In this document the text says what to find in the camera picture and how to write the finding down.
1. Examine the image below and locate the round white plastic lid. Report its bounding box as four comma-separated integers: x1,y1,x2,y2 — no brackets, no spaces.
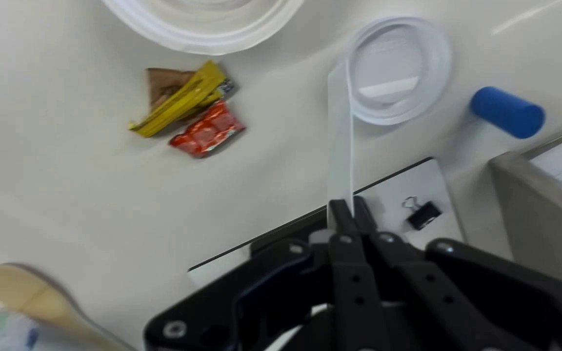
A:
343,15,454,130

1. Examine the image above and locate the wooden spoon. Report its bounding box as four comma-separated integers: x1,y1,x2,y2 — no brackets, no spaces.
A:
0,262,136,351

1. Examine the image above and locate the brown sachet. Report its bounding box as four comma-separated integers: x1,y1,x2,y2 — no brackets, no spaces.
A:
144,67,199,110

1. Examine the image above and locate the blue cylinder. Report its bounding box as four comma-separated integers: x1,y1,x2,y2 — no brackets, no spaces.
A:
468,85,548,141

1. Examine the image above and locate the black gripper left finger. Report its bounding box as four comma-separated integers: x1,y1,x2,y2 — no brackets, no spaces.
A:
142,200,394,351

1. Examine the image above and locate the black binder clip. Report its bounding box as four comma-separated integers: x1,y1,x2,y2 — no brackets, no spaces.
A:
400,194,445,233

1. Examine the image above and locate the clear plastic bag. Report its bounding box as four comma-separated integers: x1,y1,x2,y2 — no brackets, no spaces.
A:
324,58,359,212

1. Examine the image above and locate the yellow sachet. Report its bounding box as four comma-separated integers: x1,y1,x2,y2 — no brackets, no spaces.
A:
128,59,242,139

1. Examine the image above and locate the red sachet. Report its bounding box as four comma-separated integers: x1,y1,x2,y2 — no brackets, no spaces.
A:
166,100,248,161

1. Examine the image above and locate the large white bowl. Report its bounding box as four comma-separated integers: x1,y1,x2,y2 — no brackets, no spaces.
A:
101,0,308,59

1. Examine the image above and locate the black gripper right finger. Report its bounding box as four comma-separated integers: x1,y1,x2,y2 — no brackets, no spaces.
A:
351,196,562,351

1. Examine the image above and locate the patterned cloth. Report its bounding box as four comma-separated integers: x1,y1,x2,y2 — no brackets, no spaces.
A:
0,309,89,351

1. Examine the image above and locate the grey serviette holder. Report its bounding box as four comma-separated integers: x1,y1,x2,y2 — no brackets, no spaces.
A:
488,116,562,295

